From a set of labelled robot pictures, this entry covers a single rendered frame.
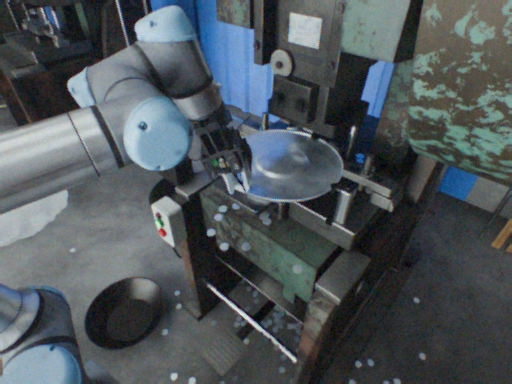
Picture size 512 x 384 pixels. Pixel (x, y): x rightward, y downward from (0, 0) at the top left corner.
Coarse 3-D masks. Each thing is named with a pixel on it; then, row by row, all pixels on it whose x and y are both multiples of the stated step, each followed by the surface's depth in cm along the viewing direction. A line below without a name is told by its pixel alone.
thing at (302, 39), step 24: (288, 0) 61; (312, 0) 58; (288, 24) 64; (312, 24) 60; (288, 48) 66; (312, 48) 63; (288, 72) 68; (312, 72) 65; (288, 96) 68; (312, 96) 65; (336, 96) 68; (312, 120) 70
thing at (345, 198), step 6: (348, 186) 68; (342, 192) 68; (348, 192) 68; (354, 192) 68; (342, 198) 69; (348, 198) 68; (336, 204) 71; (342, 204) 70; (348, 204) 69; (336, 210) 72; (342, 210) 71; (348, 210) 70; (336, 216) 73; (342, 216) 72; (348, 216) 72; (342, 222) 73
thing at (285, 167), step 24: (264, 144) 84; (288, 144) 84; (312, 144) 84; (264, 168) 75; (288, 168) 75; (312, 168) 76; (336, 168) 76; (264, 192) 69; (288, 192) 69; (312, 192) 69
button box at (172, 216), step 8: (160, 200) 91; (168, 200) 90; (152, 208) 90; (160, 208) 88; (168, 208) 88; (176, 208) 88; (168, 216) 87; (176, 216) 89; (168, 224) 88; (176, 224) 90; (184, 224) 93; (168, 232) 91; (176, 232) 92; (184, 232) 95; (168, 240) 95; (176, 240) 93
